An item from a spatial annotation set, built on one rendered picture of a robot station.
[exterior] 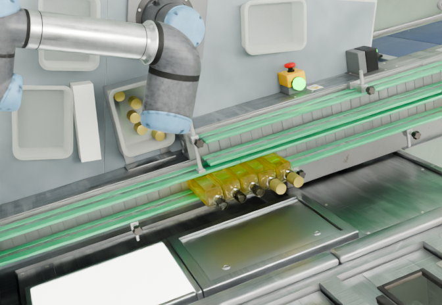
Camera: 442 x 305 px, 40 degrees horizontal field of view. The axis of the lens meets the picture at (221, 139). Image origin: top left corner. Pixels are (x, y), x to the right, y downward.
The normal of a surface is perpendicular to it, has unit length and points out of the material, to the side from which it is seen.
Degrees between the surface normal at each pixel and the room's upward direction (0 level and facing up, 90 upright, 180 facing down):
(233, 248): 90
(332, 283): 90
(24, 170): 0
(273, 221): 90
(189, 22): 4
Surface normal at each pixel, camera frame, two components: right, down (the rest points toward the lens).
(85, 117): 0.36, 0.25
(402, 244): -0.18, -0.93
